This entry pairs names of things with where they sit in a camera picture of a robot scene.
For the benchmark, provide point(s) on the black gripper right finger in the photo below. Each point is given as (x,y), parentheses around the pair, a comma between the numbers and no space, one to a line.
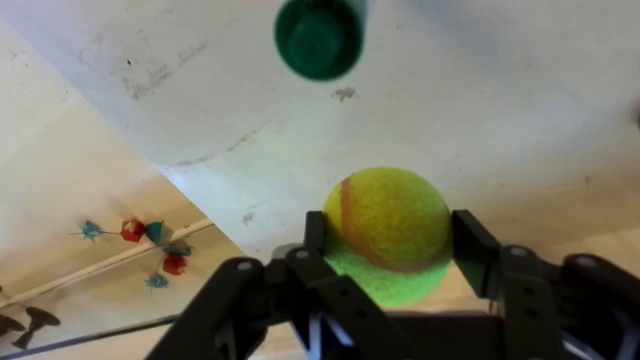
(582,309)

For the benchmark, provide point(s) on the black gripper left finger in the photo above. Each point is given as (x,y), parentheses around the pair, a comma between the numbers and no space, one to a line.
(330,314)

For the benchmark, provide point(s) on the yellow-green tennis ball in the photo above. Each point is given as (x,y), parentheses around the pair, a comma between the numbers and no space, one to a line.
(391,232)

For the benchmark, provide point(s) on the green capped marker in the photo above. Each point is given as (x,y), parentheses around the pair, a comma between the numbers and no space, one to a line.
(320,41)

